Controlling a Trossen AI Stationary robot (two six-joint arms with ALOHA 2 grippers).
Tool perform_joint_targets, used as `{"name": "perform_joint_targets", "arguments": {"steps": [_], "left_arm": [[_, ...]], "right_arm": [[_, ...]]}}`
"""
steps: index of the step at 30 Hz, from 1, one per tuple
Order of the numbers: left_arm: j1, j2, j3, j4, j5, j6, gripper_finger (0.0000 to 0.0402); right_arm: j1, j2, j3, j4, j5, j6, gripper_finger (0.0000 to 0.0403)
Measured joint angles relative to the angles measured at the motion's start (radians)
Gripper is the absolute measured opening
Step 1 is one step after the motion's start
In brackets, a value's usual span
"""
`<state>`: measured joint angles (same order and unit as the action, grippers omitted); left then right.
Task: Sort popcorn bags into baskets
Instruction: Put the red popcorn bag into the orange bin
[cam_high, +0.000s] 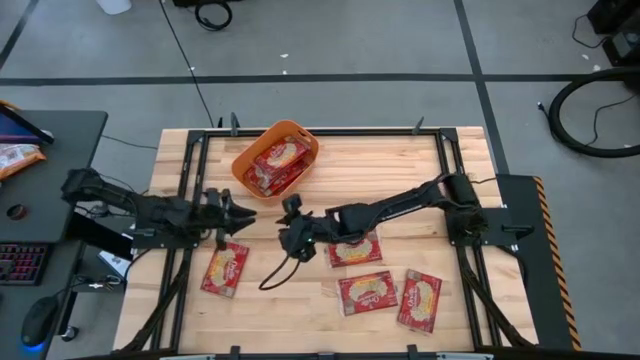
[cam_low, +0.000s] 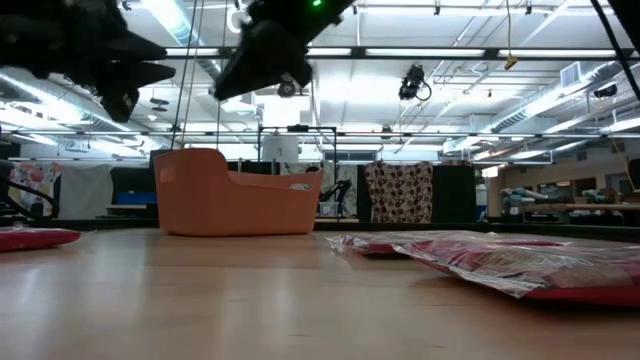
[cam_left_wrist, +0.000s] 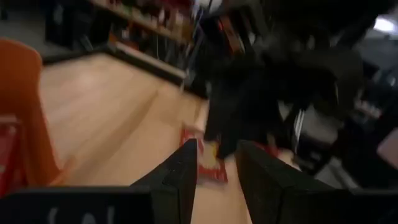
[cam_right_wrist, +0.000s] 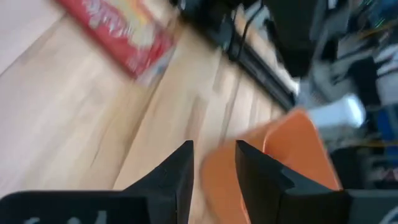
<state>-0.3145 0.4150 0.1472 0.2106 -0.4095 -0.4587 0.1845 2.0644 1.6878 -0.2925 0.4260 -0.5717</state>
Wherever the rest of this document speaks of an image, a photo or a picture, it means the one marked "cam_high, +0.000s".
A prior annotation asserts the orange plastic basket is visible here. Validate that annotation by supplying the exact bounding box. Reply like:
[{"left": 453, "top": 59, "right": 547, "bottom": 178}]
[{"left": 230, "top": 119, "right": 320, "bottom": 201}]

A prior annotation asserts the thin black floor cable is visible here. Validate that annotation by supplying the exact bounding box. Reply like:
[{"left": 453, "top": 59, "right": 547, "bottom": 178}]
[{"left": 537, "top": 93, "right": 640, "bottom": 147}]

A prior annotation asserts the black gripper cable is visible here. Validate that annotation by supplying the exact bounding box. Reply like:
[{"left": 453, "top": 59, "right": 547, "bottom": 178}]
[{"left": 258, "top": 253, "right": 304, "bottom": 292}]

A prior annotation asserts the white bucket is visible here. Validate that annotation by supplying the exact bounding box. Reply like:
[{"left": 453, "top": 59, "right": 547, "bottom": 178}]
[{"left": 94, "top": 0, "right": 133, "bottom": 16}]

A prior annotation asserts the coiled black cable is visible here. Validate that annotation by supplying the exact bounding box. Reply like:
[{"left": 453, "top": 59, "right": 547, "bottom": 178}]
[{"left": 193, "top": 0, "right": 234, "bottom": 33}]

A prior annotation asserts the black metal table frame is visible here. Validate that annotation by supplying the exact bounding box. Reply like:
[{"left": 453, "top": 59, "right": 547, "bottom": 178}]
[{"left": 113, "top": 113, "right": 539, "bottom": 360}]

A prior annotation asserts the black equipment case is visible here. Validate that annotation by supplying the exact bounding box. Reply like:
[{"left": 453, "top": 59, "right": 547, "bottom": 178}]
[{"left": 587, "top": 0, "right": 640, "bottom": 67}]

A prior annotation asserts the black hazard-striped platform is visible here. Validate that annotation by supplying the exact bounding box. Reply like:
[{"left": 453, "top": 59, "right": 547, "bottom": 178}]
[{"left": 494, "top": 173, "right": 584, "bottom": 351}]

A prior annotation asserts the black computer mouse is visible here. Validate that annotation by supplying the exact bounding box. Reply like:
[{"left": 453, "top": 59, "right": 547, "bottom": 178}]
[{"left": 20, "top": 295, "right": 60, "bottom": 349}]

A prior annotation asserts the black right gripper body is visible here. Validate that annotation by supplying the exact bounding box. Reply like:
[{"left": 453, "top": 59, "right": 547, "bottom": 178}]
[{"left": 297, "top": 213, "right": 327, "bottom": 263}]

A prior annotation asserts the thick black hose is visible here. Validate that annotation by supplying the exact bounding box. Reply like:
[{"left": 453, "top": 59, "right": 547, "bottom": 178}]
[{"left": 548, "top": 67, "right": 640, "bottom": 159}]

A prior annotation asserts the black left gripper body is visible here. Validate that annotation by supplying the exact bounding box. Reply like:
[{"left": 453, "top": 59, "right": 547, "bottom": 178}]
[{"left": 196, "top": 198, "right": 235, "bottom": 237}]

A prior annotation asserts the dark tablet screen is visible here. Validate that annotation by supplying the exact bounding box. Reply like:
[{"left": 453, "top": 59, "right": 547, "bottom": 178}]
[{"left": 0, "top": 102, "right": 55, "bottom": 146}]

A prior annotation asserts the orange snack bag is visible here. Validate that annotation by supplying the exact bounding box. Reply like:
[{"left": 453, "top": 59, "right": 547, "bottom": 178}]
[{"left": 0, "top": 143, "right": 47, "bottom": 181}]

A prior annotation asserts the black desk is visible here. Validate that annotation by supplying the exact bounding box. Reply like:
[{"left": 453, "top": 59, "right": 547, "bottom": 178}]
[{"left": 0, "top": 109, "right": 109, "bottom": 360}]

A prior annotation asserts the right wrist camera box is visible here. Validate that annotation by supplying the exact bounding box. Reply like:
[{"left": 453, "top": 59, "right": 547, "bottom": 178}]
[{"left": 281, "top": 193, "right": 304, "bottom": 216}]

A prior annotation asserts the black backlit keyboard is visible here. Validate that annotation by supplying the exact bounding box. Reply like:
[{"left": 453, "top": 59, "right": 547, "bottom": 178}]
[{"left": 0, "top": 242, "right": 51, "bottom": 286}]

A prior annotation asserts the red popcorn bag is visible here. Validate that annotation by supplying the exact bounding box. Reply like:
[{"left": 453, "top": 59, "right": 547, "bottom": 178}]
[
  {"left": 396, "top": 268, "right": 444, "bottom": 335},
  {"left": 253, "top": 135, "right": 311, "bottom": 176},
  {"left": 264, "top": 159, "right": 310, "bottom": 197},
  {"left": 336, "top": 270, "right": 400, "bottom": 317},
  {"left": 200, "top": 241, "right": 250, "bottom": 300},
  {"left": 243, "top": 164, "right": 281, "bottom": 194},
  {"left": 324, "top": 230, "right": 384, "bottom": 269}
]

